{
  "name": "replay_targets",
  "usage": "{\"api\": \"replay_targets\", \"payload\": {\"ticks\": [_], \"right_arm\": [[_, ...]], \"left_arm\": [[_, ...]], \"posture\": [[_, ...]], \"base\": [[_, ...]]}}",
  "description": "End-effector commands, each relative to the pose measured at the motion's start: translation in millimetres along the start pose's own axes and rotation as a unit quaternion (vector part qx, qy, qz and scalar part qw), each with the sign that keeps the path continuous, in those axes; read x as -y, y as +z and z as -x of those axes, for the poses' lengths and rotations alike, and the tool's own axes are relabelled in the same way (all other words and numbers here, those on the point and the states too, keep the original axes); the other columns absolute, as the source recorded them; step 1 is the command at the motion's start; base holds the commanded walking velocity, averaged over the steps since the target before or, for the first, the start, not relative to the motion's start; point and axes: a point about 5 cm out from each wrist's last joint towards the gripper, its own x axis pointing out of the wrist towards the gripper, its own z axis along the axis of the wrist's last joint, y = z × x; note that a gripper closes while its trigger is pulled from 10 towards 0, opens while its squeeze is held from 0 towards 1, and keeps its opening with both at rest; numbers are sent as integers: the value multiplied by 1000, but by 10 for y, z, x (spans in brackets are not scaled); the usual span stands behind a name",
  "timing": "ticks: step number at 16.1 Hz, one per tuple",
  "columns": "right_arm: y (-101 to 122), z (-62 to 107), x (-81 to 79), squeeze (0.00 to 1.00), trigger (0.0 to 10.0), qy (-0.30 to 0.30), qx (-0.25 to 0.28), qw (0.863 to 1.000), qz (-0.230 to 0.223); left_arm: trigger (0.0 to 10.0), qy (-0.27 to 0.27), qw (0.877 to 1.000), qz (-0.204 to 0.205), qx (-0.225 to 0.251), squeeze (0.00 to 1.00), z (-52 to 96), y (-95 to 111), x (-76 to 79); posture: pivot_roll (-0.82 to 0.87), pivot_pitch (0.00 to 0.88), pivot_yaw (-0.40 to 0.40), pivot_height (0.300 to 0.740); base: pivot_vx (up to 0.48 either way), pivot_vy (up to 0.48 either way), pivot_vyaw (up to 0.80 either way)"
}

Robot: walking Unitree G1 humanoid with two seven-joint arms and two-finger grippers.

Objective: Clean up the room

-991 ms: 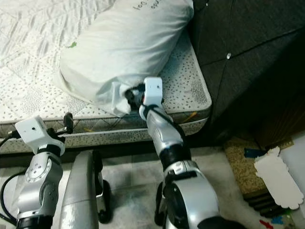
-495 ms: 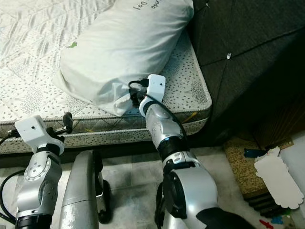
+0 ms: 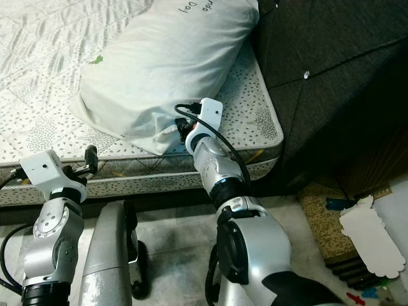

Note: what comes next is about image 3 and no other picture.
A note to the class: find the black tufted headboard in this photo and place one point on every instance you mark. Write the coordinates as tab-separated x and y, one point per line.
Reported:
344	95

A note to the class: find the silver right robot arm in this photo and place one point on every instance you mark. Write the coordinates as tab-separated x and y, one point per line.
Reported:
217	159

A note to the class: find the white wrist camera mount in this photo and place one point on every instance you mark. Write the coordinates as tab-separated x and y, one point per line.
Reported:
211	111
43	169

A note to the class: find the white pillow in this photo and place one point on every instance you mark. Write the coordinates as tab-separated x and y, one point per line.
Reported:
166	64

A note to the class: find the blue toy piece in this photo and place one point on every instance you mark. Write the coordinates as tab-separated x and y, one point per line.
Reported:
370	294

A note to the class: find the white scalloped card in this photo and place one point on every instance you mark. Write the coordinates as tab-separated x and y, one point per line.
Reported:
373	239

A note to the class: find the white quilted mattress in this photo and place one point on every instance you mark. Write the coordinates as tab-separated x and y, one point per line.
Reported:
38	76

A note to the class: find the small dark blue object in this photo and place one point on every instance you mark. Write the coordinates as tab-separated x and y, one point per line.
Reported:
338	204

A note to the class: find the brown speckled floor mat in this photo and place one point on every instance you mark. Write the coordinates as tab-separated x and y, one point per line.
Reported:
319	217

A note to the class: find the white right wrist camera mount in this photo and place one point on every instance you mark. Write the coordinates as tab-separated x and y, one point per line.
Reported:
211	111

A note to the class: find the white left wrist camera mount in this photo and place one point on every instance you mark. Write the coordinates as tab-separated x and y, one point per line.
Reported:
43	169

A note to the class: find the red toy piece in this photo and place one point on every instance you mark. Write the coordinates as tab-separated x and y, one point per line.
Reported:
355	299

